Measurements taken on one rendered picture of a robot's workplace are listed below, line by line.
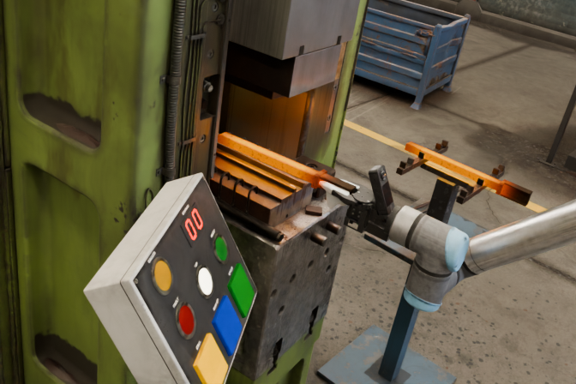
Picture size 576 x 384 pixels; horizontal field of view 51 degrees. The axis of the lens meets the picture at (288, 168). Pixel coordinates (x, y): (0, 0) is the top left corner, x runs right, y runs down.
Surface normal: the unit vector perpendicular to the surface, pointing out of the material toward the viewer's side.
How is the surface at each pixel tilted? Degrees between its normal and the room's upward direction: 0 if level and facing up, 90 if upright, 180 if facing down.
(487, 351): 0
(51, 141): 90
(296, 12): 90
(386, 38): 89
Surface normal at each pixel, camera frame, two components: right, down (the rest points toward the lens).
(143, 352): -0.17, 0.43
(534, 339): 0.15, -0.88
